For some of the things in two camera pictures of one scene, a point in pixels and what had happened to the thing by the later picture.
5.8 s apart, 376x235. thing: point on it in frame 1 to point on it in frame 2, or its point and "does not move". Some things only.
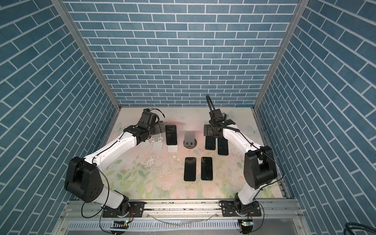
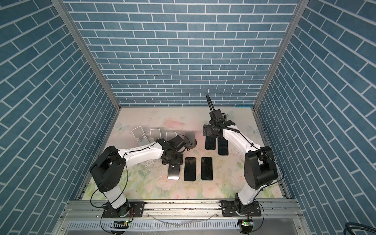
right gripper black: [208, 128] does not move
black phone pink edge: [171, 134] to [174, 172]
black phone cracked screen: [210, 143] does not move
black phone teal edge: [223, 148] does not move
